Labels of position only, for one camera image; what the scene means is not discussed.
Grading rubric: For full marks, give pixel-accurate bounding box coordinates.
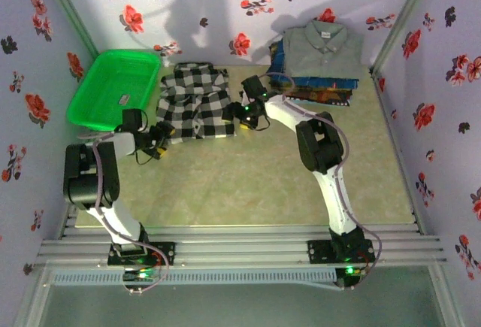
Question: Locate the thin black cable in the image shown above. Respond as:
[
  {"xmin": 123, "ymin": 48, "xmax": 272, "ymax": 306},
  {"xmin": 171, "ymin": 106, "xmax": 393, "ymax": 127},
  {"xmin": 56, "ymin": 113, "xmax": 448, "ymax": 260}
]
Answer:
[
  {"xmin": 134, "ymin": 146, "xmax": 159, "ymax": 166},
  {"xmin": 254, "ymin": 113, "xmax": 273, "ymax": 132}
]

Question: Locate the dark orange patterned folded shirt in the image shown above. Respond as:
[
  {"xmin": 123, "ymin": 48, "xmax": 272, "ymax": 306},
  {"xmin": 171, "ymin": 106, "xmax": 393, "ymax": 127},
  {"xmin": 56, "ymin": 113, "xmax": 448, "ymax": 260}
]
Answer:
[{"xmin": 270, "ymin": 80, "xmax": 355, "ymax": 107}]

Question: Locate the left small circuit board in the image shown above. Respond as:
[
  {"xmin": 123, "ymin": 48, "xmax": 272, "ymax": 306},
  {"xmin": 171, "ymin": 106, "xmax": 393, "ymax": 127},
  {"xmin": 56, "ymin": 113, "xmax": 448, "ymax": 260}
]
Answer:
[{"xmin": 123, "ymin": 268, "xmax": 159, "ymax": 283}]

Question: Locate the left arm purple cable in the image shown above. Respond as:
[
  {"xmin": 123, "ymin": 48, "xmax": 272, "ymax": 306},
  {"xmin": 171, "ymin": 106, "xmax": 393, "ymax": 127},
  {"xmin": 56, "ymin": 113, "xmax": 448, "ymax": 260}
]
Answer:
[{"xmin": 77, "ymin": 131, "xmax": 171, "ymax": 295}]

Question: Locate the left thin black cable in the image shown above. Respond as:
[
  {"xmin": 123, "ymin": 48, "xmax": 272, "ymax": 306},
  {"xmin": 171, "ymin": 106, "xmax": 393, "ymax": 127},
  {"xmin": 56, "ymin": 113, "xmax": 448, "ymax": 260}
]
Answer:
[{"xmin": 134, "ymin": 146, "xmax": 159, "ymax": 166}]

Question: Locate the black white checkered shirt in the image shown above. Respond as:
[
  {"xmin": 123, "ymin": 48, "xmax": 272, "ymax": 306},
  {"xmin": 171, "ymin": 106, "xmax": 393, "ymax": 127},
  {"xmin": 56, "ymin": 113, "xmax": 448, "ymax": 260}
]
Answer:
[{"xmin": 156, "ymin": 62, "xmax": 237, "ymax": 146}]

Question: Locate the green plastic basket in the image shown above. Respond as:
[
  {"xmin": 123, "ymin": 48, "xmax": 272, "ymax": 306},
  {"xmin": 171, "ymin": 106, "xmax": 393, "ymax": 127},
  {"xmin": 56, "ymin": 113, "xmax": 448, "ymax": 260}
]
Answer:
[{"xmin": 66, "ymin": 48, "xmax": 162, "ymax": 132}]

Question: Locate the grey folded shirt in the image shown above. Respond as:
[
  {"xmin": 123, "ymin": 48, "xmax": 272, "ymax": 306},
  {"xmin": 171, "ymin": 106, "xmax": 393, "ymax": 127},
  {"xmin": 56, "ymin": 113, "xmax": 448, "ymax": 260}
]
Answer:
[{"xmin": 281, "ymin": 20, "xmax": 365, "ymax": 79}]

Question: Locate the aluminium rail frame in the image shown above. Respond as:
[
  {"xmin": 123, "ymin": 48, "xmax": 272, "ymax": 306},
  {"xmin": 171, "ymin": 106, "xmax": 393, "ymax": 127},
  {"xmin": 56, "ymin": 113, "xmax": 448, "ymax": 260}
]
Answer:
[{"xmin": 35, "ymin": 223, "xmax": 448, "ymax": 268}]

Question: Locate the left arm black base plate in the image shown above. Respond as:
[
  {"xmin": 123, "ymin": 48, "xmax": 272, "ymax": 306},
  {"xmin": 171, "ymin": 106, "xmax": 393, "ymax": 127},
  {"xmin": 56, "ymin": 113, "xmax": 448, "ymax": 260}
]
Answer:
[{"xmin": 107, "ymin": 241, "xmax": 177, "ymax": 267}]

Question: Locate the aluminium corner post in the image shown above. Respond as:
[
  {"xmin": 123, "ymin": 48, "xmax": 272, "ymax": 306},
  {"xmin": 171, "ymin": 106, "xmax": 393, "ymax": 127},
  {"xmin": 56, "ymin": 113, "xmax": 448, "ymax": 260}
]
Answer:
[
  {"xmin": 370, "ymin": 0, "xmax": 440, "ymax": 74},
  {"xmin": 37, "ymin": 0, "xmax": 101, "ymax": 61}
]

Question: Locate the right thin black cable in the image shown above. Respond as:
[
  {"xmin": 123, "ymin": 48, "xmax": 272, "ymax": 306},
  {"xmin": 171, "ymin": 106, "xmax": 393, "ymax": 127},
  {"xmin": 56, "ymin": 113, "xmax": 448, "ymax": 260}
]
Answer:
[{"xmin": 254, "ymin": 113, "xmax": 273, "ymax": 132}]

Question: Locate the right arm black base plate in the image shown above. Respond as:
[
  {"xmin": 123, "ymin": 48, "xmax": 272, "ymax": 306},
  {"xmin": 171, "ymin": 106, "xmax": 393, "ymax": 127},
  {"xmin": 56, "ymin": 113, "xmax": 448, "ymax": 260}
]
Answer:
[{"xmin": 307, "ymin": 239, "xmax": 377, "ymax": 265}]

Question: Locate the grey slotted cable duct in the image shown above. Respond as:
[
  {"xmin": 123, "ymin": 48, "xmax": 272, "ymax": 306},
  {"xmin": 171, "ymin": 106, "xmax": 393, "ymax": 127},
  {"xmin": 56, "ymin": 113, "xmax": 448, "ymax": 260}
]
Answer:
[{"xmin": 48, "ymin": 268, "xmax": 339, "ymax": 287}]

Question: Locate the small circuit board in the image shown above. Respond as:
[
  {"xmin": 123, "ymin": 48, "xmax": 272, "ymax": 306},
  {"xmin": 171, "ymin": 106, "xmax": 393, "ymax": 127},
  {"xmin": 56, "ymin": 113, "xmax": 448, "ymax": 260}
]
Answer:
[
  {"xmin": 336, "ymin": 265, "xmax": 368, "ymax": 280},
  {"xmin": 123, "ymin": 268, "xmax": 159, "ymax": 283}
]

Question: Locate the right small circuit board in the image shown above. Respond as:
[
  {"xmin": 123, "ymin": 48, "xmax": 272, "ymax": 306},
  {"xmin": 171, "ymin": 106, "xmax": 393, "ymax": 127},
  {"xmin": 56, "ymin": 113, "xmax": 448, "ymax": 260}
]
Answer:
[{"xmin": 336, "ymin": 265, "xmax": 368, "ymax": 280}]

